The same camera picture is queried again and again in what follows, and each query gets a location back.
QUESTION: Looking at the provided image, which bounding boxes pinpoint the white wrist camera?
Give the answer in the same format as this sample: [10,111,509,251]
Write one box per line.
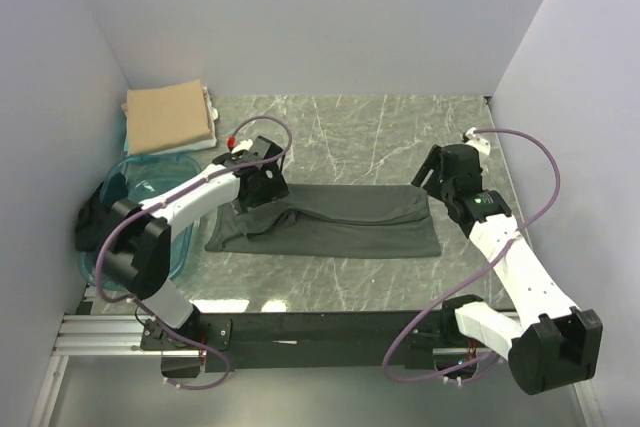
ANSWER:
[226,136,253,153]
[463,128,491,158]

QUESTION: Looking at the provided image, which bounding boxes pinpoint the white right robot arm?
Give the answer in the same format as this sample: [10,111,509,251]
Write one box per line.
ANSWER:
[412,140,603,395]

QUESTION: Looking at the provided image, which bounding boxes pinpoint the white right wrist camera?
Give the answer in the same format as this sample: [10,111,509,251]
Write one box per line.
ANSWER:
[463,128,491,158]

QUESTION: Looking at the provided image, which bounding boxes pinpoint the black t-shirt in bin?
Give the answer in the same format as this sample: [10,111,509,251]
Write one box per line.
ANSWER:
[74,190,116,253]

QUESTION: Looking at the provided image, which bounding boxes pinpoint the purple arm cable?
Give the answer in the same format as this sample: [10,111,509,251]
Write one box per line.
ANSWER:
[382,128,561,383]
[93,116,294,392]

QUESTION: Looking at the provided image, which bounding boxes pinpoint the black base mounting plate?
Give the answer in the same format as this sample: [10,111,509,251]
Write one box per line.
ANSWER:
[140,311,462,370]

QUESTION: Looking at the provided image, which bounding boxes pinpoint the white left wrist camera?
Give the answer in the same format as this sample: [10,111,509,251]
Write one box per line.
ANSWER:
[226,136,253,153]

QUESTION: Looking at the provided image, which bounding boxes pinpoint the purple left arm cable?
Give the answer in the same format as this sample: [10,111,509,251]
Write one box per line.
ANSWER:
[93,116,294,392]

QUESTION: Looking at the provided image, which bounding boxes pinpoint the folded tan t-shirt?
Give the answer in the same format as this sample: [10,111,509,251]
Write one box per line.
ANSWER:
[125,80,210,154]

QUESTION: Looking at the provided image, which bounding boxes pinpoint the aluminium extrusion rail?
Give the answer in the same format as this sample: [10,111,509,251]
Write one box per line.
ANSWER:
[51,311,151,356]

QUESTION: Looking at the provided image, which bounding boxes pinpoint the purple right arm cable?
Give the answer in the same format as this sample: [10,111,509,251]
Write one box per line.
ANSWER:
[382,128,561,383]

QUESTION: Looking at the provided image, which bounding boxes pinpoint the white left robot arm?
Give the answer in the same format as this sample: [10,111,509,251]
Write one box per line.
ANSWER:
[95,136,288,349]

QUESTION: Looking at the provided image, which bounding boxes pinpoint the clear blue plastic bin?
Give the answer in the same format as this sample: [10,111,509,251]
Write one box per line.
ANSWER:
[78,154,201,284]

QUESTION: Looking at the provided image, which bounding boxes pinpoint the dark grey t-shirt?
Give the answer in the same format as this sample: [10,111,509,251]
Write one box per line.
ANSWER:
[205,184,441,259]

